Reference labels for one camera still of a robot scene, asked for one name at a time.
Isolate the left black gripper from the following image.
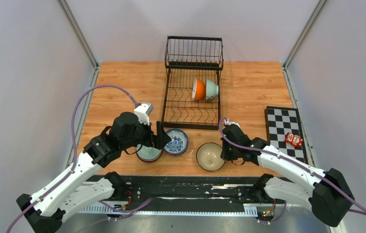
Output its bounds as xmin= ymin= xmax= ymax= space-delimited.
xmin=121 ymin=116 xmax=171 ymax=150

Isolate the blue floral bowl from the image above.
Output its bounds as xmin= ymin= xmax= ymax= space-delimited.
xmin=163 ymin=129 xmax=189 ymax=156

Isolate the beige bowl black rim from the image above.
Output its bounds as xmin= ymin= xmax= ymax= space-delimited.
xmin=196 ymin=142 xmax=225 ymax=172

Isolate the black wire dish rack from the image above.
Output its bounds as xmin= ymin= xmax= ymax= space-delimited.
xmin=161 ymin=35 xmax=224 ymax=130

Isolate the white bowl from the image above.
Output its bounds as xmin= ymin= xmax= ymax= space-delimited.
xmin=192 ymin=79 xmax=206 ymax=101

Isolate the celadon bowl brown rim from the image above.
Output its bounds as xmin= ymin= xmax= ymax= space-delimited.
xmin=205 ymin=79 xmax=219 ymax=101

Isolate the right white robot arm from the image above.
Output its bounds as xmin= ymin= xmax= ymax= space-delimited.
xmin=219 ymin=122 xmax=355 ymax=227

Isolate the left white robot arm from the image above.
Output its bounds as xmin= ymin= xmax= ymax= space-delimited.
xmin=16 ymin=112 xmax=171 ymax=233

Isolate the celadon bowl black rim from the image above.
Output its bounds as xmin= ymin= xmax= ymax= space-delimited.
xmin=136 ymin=144 xmax=163 ymax=163

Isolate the black white checkerboard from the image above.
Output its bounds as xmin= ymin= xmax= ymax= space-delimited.
xmin=264 ymin=106 xmax=309 ymax=164

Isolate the red owl toy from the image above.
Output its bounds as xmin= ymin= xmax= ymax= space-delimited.
xmin=285 ymin=132 xmax=303 ymax=148

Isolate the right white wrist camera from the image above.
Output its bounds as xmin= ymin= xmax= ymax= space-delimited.
xmin=223 ymin=119 xmax=240 ymax=127

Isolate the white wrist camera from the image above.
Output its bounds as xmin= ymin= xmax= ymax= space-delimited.
xmin=134 ymin=102 xmax=154 ymax=126
xmin=223 ymin=119 xmax=240 ymax=127

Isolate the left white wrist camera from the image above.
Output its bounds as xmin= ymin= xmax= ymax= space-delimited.
xmin=134 ymin=102 xmax=154 ymax=126

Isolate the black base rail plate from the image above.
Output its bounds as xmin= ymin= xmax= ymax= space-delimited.
xmin=104 ymin=175 xmax=284 ymax=213

